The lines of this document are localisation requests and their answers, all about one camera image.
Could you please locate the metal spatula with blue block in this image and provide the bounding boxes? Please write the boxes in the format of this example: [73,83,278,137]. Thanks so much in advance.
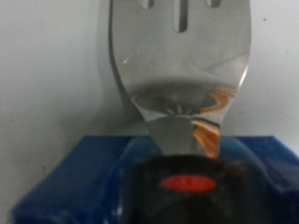
[10,0,299,224]

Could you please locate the silver toaster oven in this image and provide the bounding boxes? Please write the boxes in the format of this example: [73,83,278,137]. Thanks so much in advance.
[0,0,299,224]

